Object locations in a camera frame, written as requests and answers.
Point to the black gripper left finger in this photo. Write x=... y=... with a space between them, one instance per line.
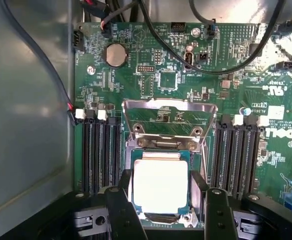
x=125 y=215

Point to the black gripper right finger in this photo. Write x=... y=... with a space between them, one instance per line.
x=218 y=215

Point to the CPU socket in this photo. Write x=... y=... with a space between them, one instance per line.
x=198 y=160

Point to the metal locking lever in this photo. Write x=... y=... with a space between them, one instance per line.
x=205 y=160

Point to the silver metal socket cover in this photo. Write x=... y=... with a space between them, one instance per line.
x=169 y=122

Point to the white sticker label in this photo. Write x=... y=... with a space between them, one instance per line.
x=276 y=112

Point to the green Dell motherboard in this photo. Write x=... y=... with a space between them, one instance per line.
x=175 y=82

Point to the square black chip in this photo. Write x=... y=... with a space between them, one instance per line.
x=168 y=80

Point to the grey metal PC case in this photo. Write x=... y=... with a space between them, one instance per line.
x=23 y=105

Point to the internal USB port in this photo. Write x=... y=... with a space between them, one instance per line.
x=189 y=60

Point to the silver coin cell battery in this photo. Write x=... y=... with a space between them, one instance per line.
x=115 y=55

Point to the black fan header connector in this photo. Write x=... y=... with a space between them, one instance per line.
x=77 y=38

